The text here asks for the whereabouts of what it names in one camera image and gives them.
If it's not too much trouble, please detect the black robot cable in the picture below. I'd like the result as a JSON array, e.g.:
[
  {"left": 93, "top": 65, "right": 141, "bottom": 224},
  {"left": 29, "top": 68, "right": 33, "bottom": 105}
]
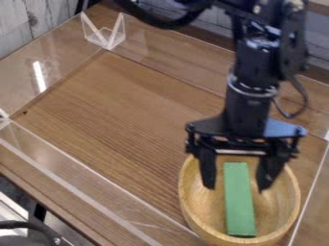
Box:
[{"left": 113, "top": 0, "right": 213, "bottom": 31}]

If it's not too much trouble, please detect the green rectangular block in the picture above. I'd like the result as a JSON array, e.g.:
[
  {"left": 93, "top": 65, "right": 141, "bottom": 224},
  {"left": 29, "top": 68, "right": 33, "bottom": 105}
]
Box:
[{"left": 224, "top": 162, "right": 257, "bottom": 238}]

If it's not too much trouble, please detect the black cable bottom left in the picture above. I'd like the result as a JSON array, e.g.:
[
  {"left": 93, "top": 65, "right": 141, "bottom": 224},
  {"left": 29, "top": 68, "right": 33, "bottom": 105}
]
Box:
[{"left": 0, "top": 219, "right": 57, "bottom": 246}]

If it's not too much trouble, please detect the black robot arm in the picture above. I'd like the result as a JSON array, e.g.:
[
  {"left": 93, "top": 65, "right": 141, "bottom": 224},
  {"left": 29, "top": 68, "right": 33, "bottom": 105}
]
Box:
[{"left": 186, "top": 0, "right": 310, "bottom": 190}]

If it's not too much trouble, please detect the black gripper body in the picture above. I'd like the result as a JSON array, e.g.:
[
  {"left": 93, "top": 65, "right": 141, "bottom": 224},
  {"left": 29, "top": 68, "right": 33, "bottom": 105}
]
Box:
[{"left": 185, "top": 75, "right": 310, "bottom": 160}]

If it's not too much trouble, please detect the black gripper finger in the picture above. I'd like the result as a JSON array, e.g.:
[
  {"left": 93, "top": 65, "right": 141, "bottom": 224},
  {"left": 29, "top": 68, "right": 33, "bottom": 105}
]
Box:
[
  {"left": 256, "top": 151, "right": 291, "bottom": 192},
  {"left": 200, "top": 148, "right": 217, "bottom": 189}
]

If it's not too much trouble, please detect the brown wooden bowl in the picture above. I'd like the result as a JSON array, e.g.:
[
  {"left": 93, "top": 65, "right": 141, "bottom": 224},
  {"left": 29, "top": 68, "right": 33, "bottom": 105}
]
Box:
[{"left": 180, "top": 156, "right": 301, "bottom": 246}]

